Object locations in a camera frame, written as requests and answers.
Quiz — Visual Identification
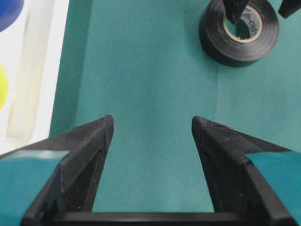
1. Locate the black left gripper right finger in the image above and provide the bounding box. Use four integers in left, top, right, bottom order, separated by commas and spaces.
192, 116, 297, 226

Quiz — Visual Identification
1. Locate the blue tape roll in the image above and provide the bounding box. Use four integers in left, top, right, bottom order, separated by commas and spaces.
0, 0, 24, 32

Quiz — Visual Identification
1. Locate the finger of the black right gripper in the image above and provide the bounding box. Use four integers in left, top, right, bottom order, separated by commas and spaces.
222, 0, 250, 24
278, 0, 301, 18

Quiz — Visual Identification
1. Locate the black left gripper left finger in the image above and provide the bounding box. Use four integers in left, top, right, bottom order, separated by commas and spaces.
0, 115, 114, 226

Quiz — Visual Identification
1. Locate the black tape roll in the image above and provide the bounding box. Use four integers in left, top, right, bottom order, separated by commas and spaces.
199, 0, 279, 67

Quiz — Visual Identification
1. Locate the yellow tape roll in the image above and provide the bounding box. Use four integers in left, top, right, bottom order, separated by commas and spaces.
0, 63, 9, 109

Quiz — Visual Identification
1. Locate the green table cloth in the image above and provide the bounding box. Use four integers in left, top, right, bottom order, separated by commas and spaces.
50, 0, 301, 212

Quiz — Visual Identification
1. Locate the white plastic case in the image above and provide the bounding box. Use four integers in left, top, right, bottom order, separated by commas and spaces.
0, 0, 69, 153

